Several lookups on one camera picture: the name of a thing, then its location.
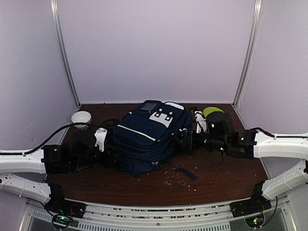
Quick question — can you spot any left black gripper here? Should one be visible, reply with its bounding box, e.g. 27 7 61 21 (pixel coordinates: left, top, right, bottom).
72 143 125 172

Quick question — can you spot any navy blue backpack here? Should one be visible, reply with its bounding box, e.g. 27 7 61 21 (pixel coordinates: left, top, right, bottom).
112 100 193 177

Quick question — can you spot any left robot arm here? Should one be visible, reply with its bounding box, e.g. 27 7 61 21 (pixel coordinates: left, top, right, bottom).
0 127 115 217

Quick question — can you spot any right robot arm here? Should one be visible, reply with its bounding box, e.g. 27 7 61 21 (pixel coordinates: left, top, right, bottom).
176 111 308 213

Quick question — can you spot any green plate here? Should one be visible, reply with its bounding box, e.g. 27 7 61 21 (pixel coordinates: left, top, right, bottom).
203 106 224 117

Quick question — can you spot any white patterned bowl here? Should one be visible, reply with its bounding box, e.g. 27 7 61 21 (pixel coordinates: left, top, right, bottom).
71 111 92 131

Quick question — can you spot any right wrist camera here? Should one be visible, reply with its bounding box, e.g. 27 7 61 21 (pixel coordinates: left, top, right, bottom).
190 107 207 134

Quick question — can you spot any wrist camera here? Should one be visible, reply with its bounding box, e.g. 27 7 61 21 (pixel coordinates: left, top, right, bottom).
94 128 107 152
190 107 207 134

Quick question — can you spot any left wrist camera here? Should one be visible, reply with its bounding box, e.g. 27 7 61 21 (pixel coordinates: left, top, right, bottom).
94 128 107 152

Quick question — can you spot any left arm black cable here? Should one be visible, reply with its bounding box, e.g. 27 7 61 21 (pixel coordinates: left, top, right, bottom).
0 119 118 156

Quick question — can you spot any front aluminium rail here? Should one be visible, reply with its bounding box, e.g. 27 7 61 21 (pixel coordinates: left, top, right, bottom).
26 197 294 231

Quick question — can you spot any right aluminium frame post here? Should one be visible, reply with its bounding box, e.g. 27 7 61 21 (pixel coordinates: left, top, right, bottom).
233 0 264 109

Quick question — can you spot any aluminium frame post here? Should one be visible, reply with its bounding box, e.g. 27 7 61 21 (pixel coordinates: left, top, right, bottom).
233 0 264 109
50 0 81 108

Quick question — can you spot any left aluminium frame post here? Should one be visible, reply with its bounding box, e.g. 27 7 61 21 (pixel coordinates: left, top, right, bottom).
50 0 81 108

